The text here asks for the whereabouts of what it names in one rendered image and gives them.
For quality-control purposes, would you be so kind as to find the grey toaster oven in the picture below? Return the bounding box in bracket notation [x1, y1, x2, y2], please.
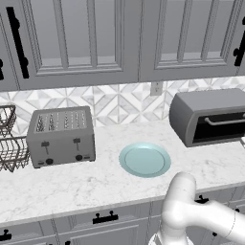
[168, 88, 245, 148]

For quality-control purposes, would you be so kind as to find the black glass toaster oven door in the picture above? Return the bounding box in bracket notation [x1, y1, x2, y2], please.
[190, 111, 245, 146]

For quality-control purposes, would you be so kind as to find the grey drawer front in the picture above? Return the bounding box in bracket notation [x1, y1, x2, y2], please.
[189, 185, 245, 209]
[0, 219, 55, 245]
[51, 200, 155, 234]

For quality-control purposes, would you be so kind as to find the grey four-slot toaster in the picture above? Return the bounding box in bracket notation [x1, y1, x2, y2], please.
[26, 105, 97, 169]

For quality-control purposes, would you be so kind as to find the grey toaster oven door handle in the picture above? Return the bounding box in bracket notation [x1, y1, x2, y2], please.
[204, 112, 245, 126]

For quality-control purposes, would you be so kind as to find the white wall outlet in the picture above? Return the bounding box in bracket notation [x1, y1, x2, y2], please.
[150, 80, 165, 97]

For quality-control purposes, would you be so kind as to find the black drawer handle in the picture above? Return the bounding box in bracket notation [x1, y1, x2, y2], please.
[0, 229, 13, 242]
[92, 210, 120, 225]
[193, 194, 211, 206]

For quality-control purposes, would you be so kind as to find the grey wall cupboard door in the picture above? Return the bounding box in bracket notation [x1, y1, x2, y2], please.
[5, 0, 142, 92]
[0, 0, 21, 94]
[139, 0, 245, 83]

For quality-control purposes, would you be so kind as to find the light blue plate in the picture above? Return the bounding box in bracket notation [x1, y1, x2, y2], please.
[119, 142, 172, 179]

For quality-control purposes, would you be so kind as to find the dark wire basket stand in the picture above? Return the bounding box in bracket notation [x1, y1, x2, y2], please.
[0, 103, 32, 173]

